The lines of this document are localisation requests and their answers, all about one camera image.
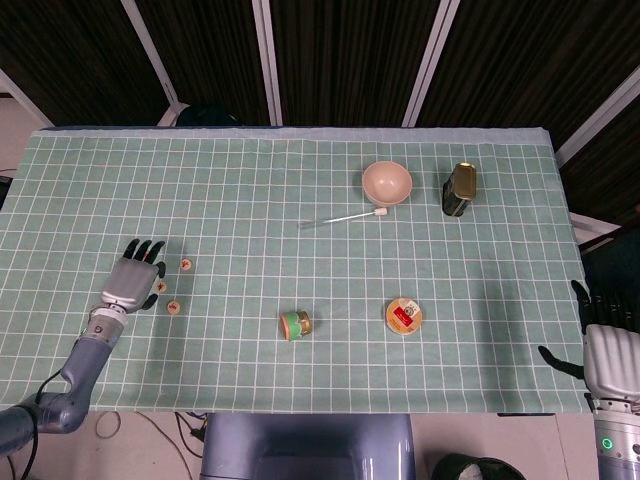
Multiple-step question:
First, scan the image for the black waste bin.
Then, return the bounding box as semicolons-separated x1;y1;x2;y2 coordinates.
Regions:
430;452;526;480

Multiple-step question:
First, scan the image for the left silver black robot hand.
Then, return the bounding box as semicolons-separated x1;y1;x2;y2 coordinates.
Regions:
99;238;168;315

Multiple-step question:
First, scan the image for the person in dark clothes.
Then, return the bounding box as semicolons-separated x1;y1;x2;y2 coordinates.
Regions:
582;199;640;304

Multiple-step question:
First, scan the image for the dark green gold tea tin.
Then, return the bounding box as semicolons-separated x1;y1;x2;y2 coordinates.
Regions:
440;161;479;219

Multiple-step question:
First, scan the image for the beige rubber band loop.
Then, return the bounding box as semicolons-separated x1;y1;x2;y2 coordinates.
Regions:
94;410;123;440

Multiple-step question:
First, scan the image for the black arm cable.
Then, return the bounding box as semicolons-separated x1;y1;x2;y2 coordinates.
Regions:
19;327;86;480

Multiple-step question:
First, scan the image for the white metal rack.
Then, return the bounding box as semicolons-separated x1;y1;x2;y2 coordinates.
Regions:
569;212;621;246

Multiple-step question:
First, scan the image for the blue-grey robot torso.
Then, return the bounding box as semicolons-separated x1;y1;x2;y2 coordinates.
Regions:
199;412;417;480

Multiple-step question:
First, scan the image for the green white checked tablecloth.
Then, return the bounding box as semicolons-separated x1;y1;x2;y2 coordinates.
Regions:
0;127;601;416

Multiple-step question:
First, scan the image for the pink bowl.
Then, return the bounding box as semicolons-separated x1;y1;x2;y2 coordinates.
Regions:
361;160;414;207

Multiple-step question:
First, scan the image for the white partition frame post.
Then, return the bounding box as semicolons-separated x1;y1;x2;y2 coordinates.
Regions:
0;67;55;129
401;0;461;127
553;64;640;169
251;0;285;126
118;0;187;127

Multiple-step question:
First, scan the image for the black floor cable with plug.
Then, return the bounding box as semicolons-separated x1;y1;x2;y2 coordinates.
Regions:
173;410;209;444

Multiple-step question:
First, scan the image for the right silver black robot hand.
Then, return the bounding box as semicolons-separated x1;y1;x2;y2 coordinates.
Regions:
537;279;640;401

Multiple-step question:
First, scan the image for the red-brown floor cable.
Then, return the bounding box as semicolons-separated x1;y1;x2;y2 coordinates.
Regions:
139;412;194;480

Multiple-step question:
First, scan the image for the glass test tube white stopper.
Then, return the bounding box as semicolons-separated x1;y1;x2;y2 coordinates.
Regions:
298;207;390;231

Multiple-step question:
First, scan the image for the round tin orange red lid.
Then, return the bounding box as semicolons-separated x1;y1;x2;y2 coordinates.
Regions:
384;296;426;338

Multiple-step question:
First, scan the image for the dark rounded chair back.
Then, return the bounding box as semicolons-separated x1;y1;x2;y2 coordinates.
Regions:
175;103;241;127

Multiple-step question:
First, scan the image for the green gold small pot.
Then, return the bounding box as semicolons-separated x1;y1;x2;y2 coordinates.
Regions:
278;309;315;343

